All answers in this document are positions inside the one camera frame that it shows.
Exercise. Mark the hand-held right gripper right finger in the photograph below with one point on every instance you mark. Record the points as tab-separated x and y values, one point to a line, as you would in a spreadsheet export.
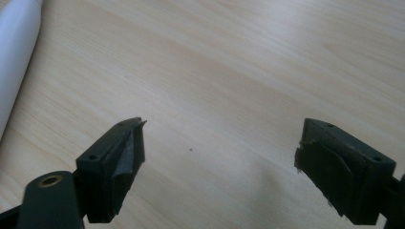
344	171

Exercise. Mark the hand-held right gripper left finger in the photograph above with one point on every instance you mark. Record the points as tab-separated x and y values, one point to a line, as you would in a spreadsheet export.
110	171

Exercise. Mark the white electric toothbrush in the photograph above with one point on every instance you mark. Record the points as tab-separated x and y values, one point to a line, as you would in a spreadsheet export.
16	47

